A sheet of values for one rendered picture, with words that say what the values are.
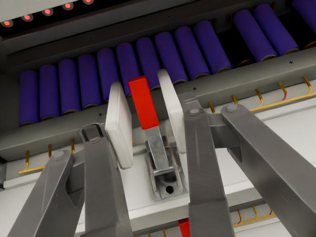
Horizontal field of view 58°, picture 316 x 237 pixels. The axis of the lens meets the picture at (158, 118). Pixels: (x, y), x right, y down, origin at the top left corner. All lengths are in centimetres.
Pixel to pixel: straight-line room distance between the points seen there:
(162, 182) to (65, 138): 9
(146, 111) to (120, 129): 4
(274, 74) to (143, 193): 14
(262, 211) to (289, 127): 19
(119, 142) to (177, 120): 3
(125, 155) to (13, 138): 13
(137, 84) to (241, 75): 10
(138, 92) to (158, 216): 11
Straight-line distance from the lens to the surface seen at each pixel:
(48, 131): 26
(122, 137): 16
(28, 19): 32
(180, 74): 26
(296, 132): 25
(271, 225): 43
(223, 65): 26
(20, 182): 27
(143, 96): 19
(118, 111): 17
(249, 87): 25
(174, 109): 15
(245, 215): 42
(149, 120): 19
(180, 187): 21
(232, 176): 23
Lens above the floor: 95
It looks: 43 degrees down
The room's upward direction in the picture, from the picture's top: 17 degrees counter-clockwise
